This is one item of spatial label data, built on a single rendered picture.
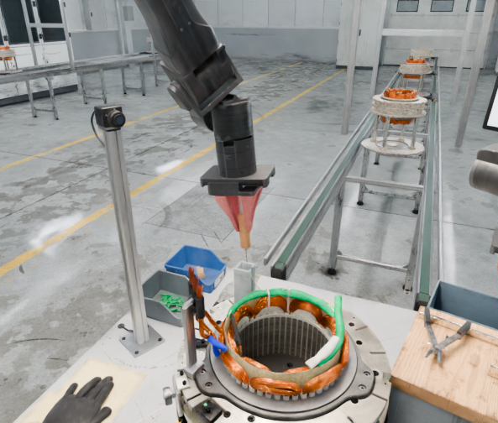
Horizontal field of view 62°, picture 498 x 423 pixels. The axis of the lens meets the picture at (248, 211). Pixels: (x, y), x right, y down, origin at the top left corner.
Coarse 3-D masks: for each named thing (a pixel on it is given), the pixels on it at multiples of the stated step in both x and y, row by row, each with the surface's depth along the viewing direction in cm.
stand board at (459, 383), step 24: (432, 312) 77; (408, 336) 71; (408, 360) 66; (432, 360) 66; (456, 360) 66; (480, 360) 66; (408, 384) 62; (432, 384) 62; (456, 384) 62; (480, 384) 62; (456, 408) 59; (480, 408) 58
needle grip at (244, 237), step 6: (240, 216) 64; (240, 222) 65; (240, 228) 65; (246, 228) 65; (240, 234) 66; (246, 234) 66; (240, 240) 66; (246, 240) 66; (240, 246) 67; (246, 246) 66
